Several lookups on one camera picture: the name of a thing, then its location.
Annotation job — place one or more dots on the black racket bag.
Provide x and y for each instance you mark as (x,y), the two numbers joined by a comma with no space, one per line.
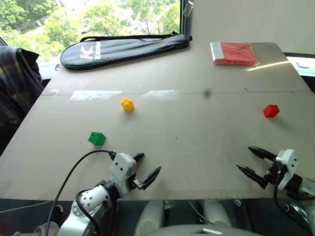
(118,52)

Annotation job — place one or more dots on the white rounded robot leg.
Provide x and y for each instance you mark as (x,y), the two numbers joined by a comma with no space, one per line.
(150,216)
(217,212)

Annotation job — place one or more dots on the dark shoe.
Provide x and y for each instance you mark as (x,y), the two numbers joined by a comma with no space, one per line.
(58,215)

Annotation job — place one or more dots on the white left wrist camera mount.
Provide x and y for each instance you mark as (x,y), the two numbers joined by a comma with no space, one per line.
(121,164)

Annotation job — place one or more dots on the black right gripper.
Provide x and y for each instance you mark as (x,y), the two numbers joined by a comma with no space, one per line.
(274,175)

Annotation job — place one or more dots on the red cloth in plastic bag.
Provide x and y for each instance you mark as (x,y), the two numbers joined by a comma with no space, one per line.
(235,54)

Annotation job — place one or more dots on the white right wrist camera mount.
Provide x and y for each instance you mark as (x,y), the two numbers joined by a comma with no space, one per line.
(288,163)

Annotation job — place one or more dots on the dark window frame post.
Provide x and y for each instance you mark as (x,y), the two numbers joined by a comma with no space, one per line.
(188,19)

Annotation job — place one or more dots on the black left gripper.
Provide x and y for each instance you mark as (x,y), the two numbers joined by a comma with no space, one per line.
(133,180)

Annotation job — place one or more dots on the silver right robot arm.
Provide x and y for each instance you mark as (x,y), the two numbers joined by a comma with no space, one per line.
(307,186)

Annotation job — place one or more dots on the plaid jacket on chair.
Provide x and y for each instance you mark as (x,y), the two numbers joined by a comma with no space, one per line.
(17,83)

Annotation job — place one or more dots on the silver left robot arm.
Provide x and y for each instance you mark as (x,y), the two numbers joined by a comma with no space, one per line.
(93,194)

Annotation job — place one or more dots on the green toy brick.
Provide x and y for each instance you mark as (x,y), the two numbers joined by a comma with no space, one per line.
(96,138)

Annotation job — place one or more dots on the red toy brick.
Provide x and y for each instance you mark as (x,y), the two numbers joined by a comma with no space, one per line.
(271,111)

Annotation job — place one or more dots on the yellow toy brick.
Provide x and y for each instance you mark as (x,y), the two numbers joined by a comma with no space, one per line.
(127,104)

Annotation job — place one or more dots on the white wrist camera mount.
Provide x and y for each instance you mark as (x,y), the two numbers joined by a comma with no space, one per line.
(121,164)
(288,163)

